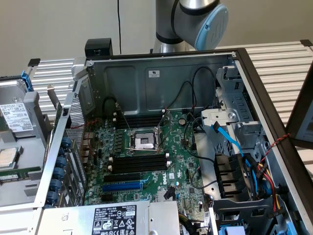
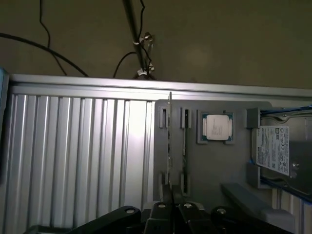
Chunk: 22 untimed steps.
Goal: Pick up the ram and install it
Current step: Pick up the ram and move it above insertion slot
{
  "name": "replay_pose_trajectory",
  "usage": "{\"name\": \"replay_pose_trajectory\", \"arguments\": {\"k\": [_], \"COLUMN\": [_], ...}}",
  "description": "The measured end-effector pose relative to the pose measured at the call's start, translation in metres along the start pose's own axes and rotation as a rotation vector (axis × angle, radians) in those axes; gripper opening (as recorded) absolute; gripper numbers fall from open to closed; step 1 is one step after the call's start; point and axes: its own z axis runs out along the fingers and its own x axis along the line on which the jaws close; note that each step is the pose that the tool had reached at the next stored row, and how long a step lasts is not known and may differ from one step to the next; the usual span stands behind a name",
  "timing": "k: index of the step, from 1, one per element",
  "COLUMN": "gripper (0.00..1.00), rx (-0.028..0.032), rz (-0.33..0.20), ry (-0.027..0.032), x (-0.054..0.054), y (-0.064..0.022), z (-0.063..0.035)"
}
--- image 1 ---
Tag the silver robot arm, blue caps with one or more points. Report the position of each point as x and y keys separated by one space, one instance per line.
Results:
x=185 y=24

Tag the green RAM stick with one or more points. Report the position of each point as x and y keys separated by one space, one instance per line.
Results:
x=23 y=175

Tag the silver socket cover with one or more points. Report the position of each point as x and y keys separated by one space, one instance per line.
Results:
x=168 y=116

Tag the round coin battery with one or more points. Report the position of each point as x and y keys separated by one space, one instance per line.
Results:
x=181 y=121

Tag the CPU socket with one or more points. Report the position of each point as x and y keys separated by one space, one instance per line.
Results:
x=143 y=142

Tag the thin metal locking lever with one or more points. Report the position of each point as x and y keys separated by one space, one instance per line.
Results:
x=117 y=105
x=139 y=148

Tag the green motherboard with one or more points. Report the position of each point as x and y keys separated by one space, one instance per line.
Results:
x=176 y=151

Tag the open grey PC case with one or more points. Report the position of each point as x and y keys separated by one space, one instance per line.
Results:
x=185 y=66

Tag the long black expansion slot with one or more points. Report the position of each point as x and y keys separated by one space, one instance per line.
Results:
x=122 y=177

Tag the silver port block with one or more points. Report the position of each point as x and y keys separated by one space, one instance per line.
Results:
x=86 y=142

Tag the blue expansion slot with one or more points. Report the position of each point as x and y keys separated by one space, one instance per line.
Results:
x=122 y=187

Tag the small silver heatsink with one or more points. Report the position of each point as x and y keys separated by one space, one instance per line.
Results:
x=161 y=195

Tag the metal disk bay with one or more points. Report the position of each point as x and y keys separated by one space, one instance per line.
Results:
x=234 y=102

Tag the black plastic fan shroud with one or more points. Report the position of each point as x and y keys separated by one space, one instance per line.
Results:
x=227 y=169

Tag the black box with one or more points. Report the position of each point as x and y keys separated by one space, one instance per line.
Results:
x=97 y=46

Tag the blue card retainer clip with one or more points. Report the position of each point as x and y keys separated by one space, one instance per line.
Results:
x=56 y=184
x=52 y=196
x=59 y=172
x=65 y=142
x=61 y=162

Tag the short black expansion slot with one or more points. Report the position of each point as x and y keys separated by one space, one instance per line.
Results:
x=106 y=198

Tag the black plastic disk bay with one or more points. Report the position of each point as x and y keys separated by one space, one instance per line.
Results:
x=244 y=208

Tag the silver power supply with label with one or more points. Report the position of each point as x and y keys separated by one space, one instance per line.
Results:
x=73 y=220

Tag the black table end cap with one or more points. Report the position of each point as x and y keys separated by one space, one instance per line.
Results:
x=34 y=62
x=306 y=42

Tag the light blue plastic piece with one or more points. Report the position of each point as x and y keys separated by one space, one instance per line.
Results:
x=232 y=231

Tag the silver hard disk with label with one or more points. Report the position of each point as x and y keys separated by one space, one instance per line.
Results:
x=14 y=115

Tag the dark computer case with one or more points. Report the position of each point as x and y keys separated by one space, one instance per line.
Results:
x=305 y=122

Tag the silver CPU chip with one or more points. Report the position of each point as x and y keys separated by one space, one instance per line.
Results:
x=6 y=158

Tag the graphics card with silver bracket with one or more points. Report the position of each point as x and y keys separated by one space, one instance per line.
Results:
x=54 y=99

